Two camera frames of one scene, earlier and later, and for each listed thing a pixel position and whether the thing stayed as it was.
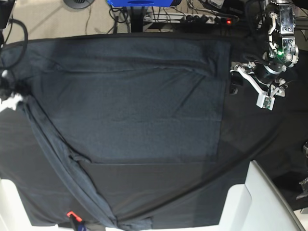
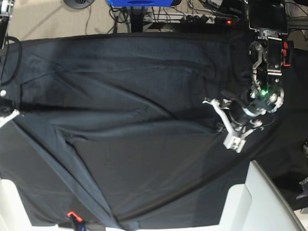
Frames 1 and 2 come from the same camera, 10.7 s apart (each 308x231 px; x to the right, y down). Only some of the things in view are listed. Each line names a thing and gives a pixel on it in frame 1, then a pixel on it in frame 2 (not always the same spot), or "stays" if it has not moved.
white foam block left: [14, 216] stays
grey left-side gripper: [10, 84] → [7, 106]
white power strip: [180, 18] stays
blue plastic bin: [140, 3] stays
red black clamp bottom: [80, 224] stays
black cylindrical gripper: [266, 73] → [237, 114]
